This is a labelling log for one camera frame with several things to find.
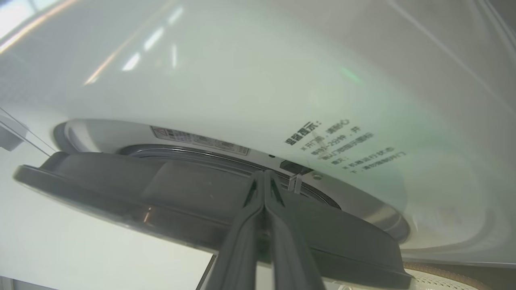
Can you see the cream perforated laundry basket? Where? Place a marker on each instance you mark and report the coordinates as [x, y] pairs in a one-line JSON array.
[[439, 282]]

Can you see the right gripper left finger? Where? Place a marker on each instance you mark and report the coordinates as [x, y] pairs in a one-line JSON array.
[[242, 241]]

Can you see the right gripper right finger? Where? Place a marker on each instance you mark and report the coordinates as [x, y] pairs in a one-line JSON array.
[[288, 249]]

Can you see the grey warning label sticker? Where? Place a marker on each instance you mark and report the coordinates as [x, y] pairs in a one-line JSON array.
[[201, 141]]

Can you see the dark grey washer door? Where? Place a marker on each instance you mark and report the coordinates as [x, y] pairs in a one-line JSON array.
[[121, 189]]

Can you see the printed black text notice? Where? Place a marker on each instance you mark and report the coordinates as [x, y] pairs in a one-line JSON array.
[[342, 145]]

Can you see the white front-load washing machine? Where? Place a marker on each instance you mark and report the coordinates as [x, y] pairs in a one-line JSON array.
[[242, 80]]

